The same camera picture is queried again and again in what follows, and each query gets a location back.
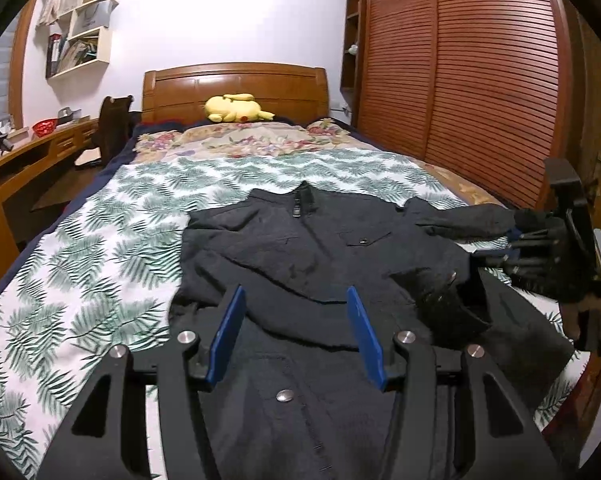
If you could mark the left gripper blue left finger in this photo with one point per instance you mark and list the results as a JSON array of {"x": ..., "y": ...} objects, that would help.
[{"x": 231, "y": 314}]

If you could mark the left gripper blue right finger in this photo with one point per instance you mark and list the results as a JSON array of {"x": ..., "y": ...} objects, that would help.
[{"x": 369, "y": 347}]

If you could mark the black jacket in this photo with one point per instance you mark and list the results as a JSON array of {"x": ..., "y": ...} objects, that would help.
[{"x": 296, "y": 402}]

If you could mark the person's right hand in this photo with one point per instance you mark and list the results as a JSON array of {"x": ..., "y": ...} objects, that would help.
[{"x": 582, "y": 321}]

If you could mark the leaf print bed sheet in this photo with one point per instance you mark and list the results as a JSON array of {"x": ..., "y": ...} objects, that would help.
[{"x": 107, "y": 272}]

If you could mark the wooden louvered wardrobe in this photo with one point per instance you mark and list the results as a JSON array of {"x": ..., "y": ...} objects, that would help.
[{"x": 478, "y": 87}]

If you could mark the floral pillow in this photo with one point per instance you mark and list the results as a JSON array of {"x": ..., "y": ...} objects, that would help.
[{"x": 233, "y": 140}]

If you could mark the yellow plush toy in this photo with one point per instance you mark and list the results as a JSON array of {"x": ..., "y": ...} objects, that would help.
[{"x": 235, "y": 108}]

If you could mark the dark wooden chair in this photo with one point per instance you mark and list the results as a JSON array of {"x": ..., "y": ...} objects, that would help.
[{"x": 61, "y": 184}]

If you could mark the wooden desk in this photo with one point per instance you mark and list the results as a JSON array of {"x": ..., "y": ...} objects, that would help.
[{"x": 31, "y": 161}]

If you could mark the wooden headboard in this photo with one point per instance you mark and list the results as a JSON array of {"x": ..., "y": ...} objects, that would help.
[{"x": 179, "y": 94}]

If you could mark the red bowl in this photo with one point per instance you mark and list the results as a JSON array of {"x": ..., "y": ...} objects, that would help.
[{"x": 44, "y": 127}]

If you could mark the white wall shelf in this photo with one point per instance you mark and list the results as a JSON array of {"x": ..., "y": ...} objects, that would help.
[{"x": 79, "y": 34}]

